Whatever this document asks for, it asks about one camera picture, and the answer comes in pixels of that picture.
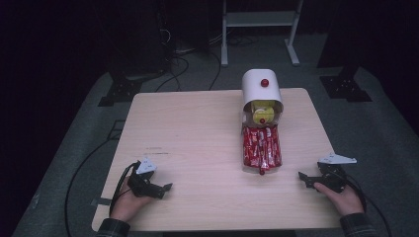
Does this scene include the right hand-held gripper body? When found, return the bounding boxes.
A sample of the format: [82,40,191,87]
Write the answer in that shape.
[314,152,358,194]

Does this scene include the person's left hand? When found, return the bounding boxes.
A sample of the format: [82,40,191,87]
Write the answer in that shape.
[110,177,156,223]

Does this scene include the red snack packets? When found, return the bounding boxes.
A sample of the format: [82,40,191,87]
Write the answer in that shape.
[241,123,284,177]

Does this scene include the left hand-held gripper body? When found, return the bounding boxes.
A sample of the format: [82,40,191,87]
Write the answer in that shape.
[126,157,166,200]

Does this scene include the row of red stick packets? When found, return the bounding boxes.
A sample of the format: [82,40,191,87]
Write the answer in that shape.
[243,125,283,172]

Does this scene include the long black floor cable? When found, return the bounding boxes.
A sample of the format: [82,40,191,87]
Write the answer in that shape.
[63,132,122,237]

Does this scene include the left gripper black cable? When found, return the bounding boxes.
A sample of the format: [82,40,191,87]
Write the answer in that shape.
[108,160,141,216]

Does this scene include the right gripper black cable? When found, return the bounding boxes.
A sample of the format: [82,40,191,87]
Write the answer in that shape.
[342,172,393,237]

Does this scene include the yellow snack packet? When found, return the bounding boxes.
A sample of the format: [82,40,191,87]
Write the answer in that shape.
[252,106,276,123]

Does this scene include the black stand base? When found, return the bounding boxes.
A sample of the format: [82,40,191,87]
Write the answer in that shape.
[97,69,166,108]
[318,63,374,104]

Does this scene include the grey tape strip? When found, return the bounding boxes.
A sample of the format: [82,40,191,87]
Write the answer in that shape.
[90,197,112,207]

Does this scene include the person's right hand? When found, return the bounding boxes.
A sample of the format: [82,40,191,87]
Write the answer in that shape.
[313,182,366,217]

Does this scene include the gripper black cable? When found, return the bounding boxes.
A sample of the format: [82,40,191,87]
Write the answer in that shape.
[342,172,393,237]
[108,160,141,216]

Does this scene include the white metal stand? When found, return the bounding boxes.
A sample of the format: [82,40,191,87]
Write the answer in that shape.
[220,0,304,68]

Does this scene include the yellow toy figure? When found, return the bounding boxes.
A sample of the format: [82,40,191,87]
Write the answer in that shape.
[243,99,284,128]

